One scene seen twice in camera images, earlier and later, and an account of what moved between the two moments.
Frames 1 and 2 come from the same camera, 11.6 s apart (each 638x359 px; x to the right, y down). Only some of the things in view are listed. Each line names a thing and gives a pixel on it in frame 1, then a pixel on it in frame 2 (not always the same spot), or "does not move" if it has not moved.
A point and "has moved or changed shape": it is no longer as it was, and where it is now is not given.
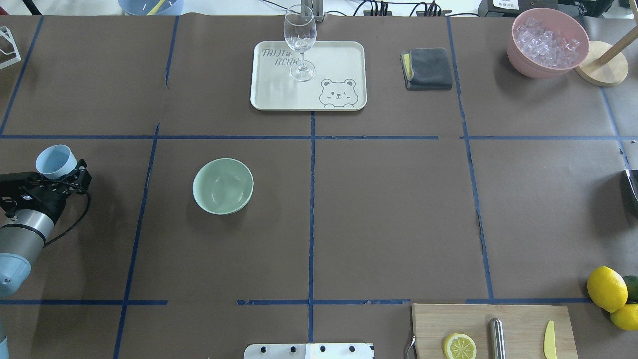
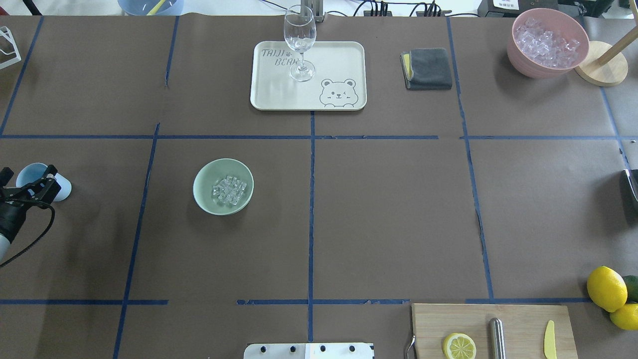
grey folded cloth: [426, 69] does not move
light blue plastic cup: [56, 161] has moved or changed shape
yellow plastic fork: [155, 10] does not move
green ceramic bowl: [223, 186] does not move
